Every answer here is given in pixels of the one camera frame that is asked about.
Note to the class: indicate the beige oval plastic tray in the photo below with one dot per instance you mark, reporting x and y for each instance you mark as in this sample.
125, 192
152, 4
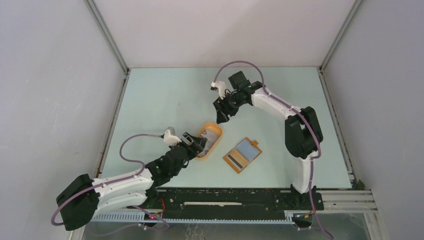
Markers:
213, 127

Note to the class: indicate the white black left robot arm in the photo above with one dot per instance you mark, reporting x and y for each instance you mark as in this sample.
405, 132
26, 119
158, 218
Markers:
86, 198

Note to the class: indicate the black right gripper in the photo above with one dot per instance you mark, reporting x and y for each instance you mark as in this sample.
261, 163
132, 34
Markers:
220, 105

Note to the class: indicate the silver patterned card in tray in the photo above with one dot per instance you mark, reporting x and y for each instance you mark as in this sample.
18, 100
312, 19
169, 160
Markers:
212, 137

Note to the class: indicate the white slotted cable duct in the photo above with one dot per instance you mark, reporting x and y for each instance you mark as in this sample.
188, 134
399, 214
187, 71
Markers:
140, 217

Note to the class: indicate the gold card with black stripe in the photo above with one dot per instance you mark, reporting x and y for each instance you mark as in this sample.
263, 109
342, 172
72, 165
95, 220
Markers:
237, 161

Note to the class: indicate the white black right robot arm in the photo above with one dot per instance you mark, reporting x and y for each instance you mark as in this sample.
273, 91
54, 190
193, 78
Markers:
302, 130

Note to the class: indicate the orange leather card holder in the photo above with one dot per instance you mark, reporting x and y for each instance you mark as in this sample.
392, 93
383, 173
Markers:
242, 155

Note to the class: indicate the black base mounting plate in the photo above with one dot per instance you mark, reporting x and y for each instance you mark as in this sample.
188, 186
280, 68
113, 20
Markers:
232, 203

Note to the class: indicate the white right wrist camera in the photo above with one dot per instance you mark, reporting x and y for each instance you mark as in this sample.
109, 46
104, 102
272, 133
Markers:
220, 87

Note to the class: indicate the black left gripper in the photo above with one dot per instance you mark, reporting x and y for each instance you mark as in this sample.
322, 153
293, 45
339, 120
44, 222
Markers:
196, 148

